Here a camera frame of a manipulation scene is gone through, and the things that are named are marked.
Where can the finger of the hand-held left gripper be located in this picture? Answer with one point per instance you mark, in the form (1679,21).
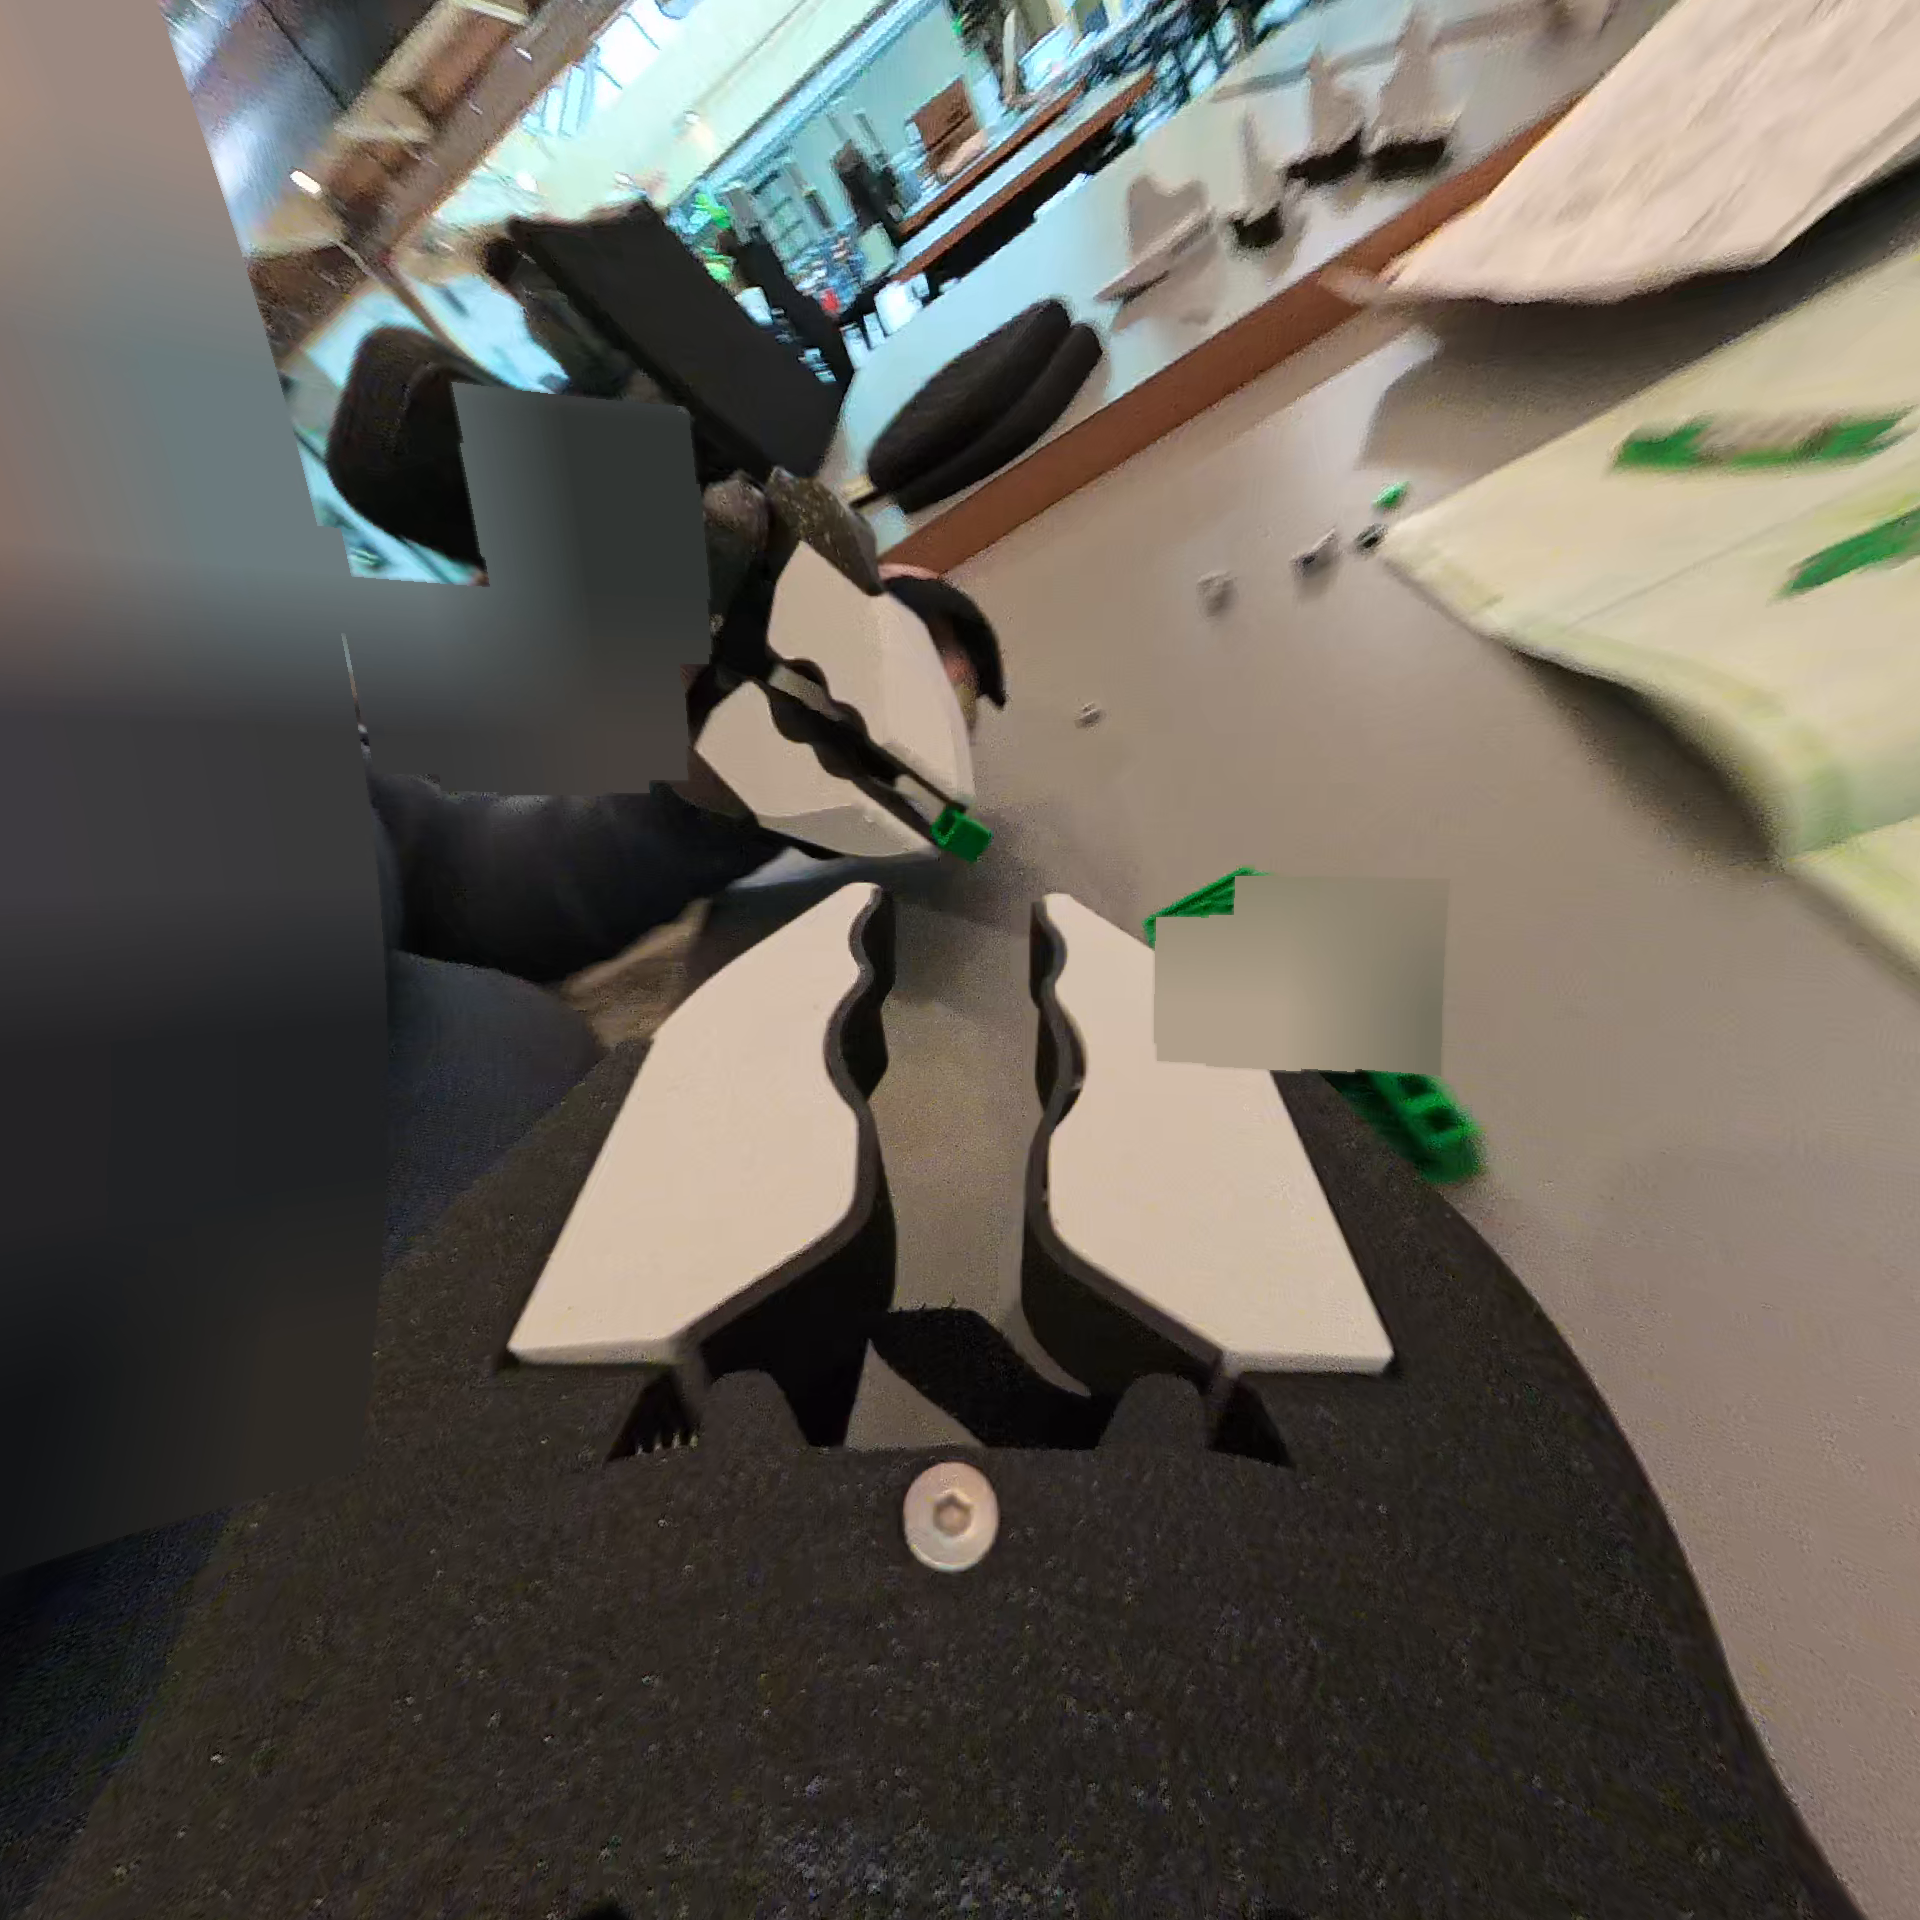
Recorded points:
(795,779)
(884,675)

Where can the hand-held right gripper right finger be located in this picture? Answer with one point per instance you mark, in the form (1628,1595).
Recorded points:
(1201,1200)

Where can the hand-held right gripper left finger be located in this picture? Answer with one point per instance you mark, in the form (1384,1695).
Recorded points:
(721,1155)

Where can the small green brick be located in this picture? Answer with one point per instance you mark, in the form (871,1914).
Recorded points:
(960,835)

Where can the green brick assembly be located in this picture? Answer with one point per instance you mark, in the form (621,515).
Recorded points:
(1424,1126)

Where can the person's left hand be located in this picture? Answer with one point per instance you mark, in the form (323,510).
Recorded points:
(963,673)

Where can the black panel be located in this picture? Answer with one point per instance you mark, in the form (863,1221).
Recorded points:
(674,330)

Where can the black round cushion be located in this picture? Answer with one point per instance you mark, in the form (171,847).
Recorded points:
(1077,375)
(960,399)

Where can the black office chair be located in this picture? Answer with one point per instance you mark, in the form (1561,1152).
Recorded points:
(397,435)

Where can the grey plastic part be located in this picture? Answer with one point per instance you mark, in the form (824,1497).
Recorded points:
(1417,99)
(1155,224)
(1252,187)
(1328,113)

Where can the building instruction booklet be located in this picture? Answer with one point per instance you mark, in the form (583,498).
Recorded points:
(1681,599)

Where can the white paper sheets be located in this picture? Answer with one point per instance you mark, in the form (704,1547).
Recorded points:
(1681,135)

